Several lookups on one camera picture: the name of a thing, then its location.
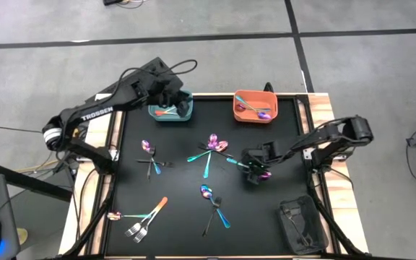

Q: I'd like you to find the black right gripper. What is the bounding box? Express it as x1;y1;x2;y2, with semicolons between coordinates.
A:
242;140;280;186

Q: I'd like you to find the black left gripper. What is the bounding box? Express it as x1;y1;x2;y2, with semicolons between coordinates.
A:
144;77;191;118

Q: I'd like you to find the fork with red-orange handle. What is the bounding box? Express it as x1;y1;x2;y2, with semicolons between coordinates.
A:
154;108;180;117

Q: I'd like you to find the fork cluster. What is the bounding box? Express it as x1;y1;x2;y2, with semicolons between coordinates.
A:
123;196;169;238

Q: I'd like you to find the silver fork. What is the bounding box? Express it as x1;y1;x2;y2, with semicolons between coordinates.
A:
133;211;158;243

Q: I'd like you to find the teal plastic bin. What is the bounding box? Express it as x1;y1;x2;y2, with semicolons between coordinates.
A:
147;90;194;123

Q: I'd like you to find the black computer tower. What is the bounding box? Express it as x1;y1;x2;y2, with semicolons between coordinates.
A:
84;56;180;109

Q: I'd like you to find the orange plastic bin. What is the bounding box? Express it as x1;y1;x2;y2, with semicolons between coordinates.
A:
232;89;280;124

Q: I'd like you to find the black plastic bin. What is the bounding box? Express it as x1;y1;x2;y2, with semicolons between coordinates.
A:
275;195;330;256

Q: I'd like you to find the black table mat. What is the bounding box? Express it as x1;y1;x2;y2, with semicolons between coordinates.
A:
121;99;305;256

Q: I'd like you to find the black desk leg bar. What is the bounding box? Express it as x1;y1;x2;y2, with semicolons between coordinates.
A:
0;160;74;202

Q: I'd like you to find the yellow disc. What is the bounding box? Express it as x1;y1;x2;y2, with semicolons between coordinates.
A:
16;227;29;246

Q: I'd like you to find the yellow cable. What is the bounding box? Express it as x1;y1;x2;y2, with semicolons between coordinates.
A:
14;128;82;173

